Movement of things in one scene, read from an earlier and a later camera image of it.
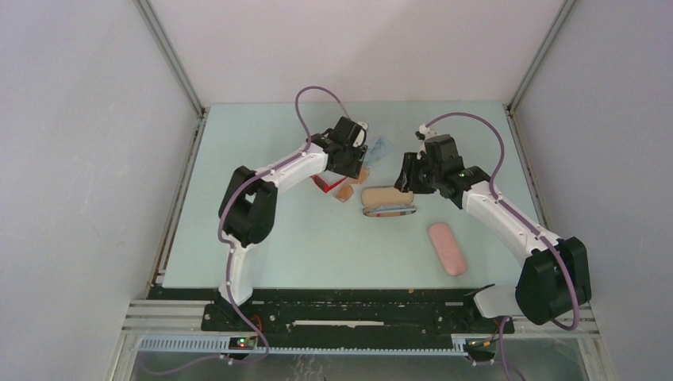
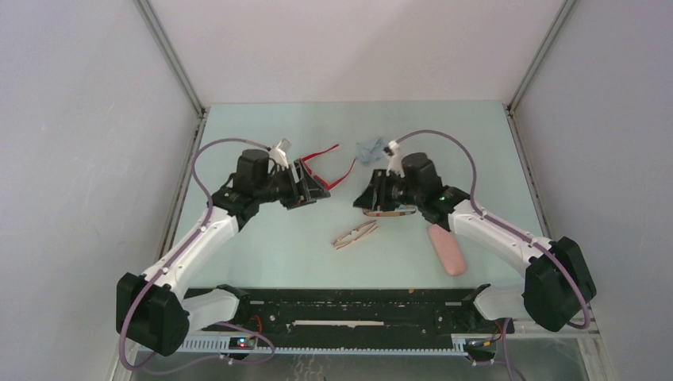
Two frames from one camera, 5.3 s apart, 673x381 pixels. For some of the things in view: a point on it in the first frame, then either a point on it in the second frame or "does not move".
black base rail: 341,310 does not move
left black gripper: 351,171 -> 305,192
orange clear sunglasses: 345,191 -> 356,233
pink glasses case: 447,248 does not move
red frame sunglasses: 323,185 does not move
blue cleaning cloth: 382,148 does not move
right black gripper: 407,180 -> 375,197
